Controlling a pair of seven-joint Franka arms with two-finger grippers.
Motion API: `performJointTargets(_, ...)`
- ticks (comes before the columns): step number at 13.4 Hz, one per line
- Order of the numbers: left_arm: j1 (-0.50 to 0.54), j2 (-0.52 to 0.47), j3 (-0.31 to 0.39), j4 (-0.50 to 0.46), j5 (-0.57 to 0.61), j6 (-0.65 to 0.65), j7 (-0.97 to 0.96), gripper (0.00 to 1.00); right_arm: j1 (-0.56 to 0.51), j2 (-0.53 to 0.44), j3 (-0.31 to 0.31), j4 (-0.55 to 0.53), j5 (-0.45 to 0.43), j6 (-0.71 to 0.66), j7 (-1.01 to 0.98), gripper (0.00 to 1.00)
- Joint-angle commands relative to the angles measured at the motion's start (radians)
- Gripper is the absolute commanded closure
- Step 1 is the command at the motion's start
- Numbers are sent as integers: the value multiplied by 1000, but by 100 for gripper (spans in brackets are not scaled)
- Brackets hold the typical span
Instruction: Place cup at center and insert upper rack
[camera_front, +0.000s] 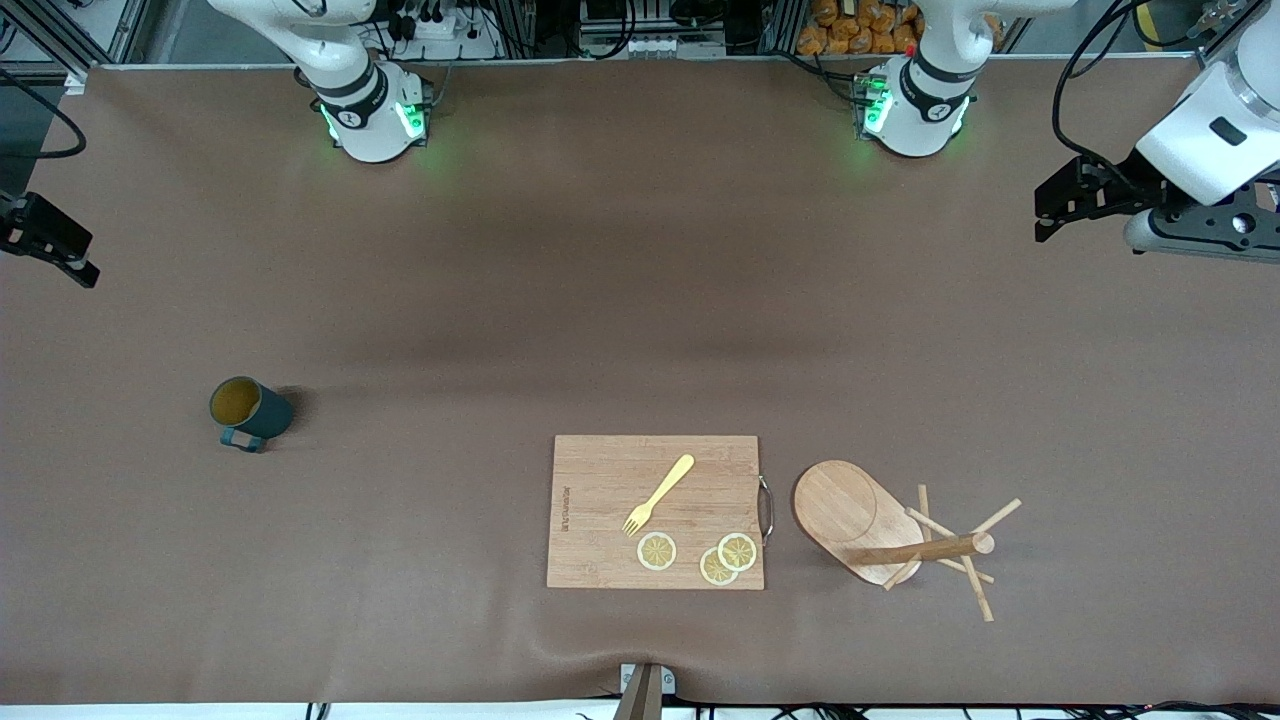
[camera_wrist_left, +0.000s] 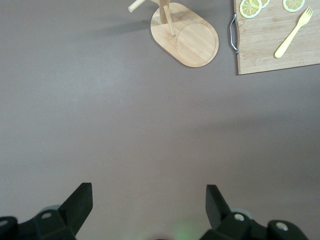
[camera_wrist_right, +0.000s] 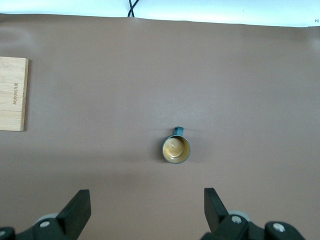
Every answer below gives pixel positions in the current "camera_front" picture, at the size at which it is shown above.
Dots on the yellow plastic fork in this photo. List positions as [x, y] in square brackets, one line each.
[662, 490]

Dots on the aluminium frame strut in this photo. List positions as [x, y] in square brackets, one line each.
[75, 62]
[1225, 15]

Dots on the bamboo cutting board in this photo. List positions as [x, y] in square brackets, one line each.
[600, 540]

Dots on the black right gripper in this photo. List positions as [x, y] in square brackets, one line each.
[40, 232]

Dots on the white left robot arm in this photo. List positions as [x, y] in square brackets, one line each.
[920, 110]

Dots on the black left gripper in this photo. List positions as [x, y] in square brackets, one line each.
[1117, 189]

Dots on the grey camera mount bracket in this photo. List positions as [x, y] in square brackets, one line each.
[645, 690]

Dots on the brown table mat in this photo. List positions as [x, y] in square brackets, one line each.
[640, 300]

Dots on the dark green cup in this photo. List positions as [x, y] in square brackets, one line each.
[262, 415]

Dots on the orange snack bags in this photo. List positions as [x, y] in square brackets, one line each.
[860, 25]

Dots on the white power strip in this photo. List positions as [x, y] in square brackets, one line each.
[445, 35]

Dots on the wooden mug tree rack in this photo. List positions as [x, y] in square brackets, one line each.
[840, 510]

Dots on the lemon slice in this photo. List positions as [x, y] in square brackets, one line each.
[712, 572]
[738, 551]
[657, 551]

